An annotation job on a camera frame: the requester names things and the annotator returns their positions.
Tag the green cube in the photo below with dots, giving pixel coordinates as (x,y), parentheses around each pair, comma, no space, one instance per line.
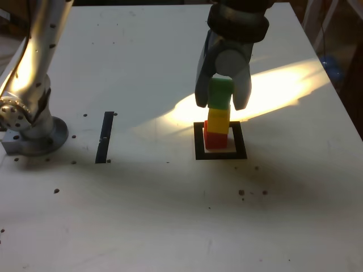
(219,93)

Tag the yellow cube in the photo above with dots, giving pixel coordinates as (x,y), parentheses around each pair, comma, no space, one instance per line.
(218,122)

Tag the black tape square outline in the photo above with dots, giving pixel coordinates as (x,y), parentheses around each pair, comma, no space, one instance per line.
(241,141)

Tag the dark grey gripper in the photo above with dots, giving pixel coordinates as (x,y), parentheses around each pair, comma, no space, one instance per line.
(238,45)

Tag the blue round object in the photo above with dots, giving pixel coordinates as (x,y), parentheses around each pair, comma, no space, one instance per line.
(331,69)

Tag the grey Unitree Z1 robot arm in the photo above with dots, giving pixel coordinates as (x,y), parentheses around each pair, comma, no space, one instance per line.
(34,85)

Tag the black tape strip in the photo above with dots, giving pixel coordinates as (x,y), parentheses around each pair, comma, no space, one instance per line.
(103,141)

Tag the white metal frame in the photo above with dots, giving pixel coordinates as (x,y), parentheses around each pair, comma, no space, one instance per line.
(326,21)

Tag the red cube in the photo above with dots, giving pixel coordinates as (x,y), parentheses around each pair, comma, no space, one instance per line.
(215,141)

